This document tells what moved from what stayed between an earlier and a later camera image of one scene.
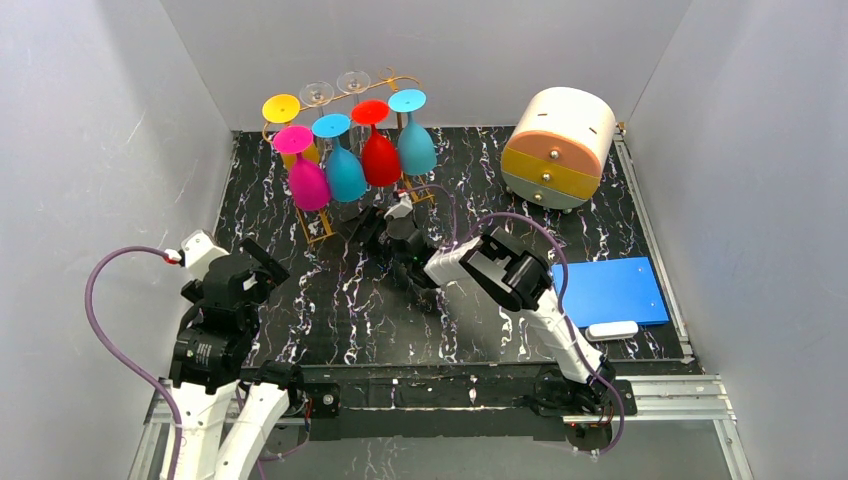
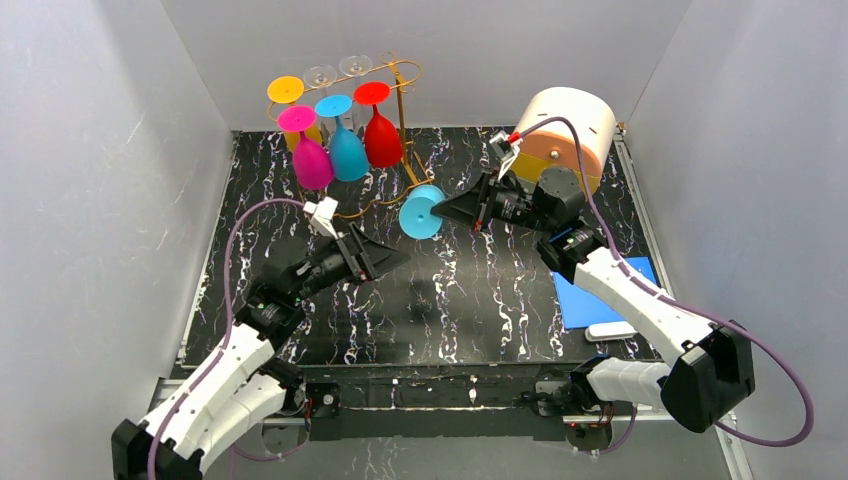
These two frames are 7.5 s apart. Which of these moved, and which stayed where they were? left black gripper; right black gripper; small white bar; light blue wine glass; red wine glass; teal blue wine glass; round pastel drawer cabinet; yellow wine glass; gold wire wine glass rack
Moved: light blue wine glass; teal blue wine glass; red wine glass; yellow wine glass; gold wire wine glass rack; left black gripper; right black gripper
Stayed: small white bar; round pastel drawer cabinet
